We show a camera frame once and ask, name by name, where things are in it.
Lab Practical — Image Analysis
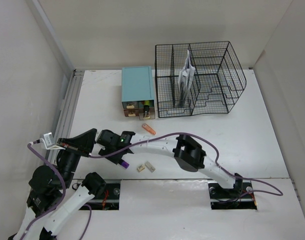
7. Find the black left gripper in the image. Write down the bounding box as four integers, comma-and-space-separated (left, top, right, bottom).
56, 127, 98, 188

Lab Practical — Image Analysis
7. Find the purple highlighter marker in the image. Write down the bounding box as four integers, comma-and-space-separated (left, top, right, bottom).
120, 161, 130, 169

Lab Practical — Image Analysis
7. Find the wooden drawer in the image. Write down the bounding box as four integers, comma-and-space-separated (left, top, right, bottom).
138, 100, 156, 120

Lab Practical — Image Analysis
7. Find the yellow highlighter marker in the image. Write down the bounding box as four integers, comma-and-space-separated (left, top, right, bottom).
143, 100, 150, 119

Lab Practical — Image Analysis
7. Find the white Canon paper booklet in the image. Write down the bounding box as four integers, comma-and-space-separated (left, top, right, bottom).
177, 50, 196, 107

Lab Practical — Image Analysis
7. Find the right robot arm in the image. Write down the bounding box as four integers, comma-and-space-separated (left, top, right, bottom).
96, 129, 243, 200

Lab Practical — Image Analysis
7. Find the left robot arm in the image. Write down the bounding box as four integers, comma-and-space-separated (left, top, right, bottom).
9, 128, 106, 240

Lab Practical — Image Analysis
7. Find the beige eraser block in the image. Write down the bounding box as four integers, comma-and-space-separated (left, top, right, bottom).
136, 164, 146, 173

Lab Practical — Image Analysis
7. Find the grey eraser block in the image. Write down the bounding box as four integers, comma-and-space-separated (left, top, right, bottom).
145, 161, 156, 173

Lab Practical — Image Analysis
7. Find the orange highlighter marker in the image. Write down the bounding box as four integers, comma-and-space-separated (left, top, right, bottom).
142, 123, 156, 136

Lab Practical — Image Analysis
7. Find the teal wooden drawer box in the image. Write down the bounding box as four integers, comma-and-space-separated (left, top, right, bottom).
121, 66, 155, 117

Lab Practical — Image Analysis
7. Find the aluminium frame rail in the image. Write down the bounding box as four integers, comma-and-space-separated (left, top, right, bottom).
42, 69, 84, 180

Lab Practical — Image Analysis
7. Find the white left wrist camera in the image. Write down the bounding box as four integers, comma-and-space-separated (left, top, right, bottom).
39, 132, 63, 150

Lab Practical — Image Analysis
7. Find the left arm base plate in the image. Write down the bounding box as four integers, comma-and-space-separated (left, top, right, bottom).
86, 181, 121, 211

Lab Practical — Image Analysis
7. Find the black wire mesh organizer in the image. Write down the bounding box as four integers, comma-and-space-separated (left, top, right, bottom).
154, 41, 247, 118

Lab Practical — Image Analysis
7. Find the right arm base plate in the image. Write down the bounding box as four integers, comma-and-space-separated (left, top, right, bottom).
208, 182, 257, 210

